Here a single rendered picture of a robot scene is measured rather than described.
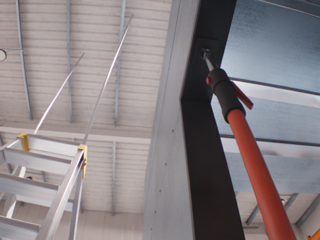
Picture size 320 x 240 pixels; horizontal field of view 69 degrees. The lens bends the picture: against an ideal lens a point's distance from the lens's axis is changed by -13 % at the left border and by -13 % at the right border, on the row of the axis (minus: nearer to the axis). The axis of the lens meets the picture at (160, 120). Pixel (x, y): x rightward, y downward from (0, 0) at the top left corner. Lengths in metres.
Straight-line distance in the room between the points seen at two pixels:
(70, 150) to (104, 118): 7.16
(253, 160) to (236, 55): 1.59
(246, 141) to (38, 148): 1.14
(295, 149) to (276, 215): 2.33
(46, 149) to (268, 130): 1.80
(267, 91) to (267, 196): 1.80
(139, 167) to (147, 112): 2.48
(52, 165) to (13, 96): 7.88
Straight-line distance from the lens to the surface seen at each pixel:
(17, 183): 0.94
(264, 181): 0.38
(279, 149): 2.58
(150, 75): 7.67
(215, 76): 0.61
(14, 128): 8.78
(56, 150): 1.37
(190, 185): 0.59
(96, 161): 9.81
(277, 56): 2.06
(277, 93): 2.18
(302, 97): 2.31
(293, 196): 12.33
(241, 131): 0.45
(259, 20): 1.92
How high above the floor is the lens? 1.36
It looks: 54 degrees up
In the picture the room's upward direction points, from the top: straight up
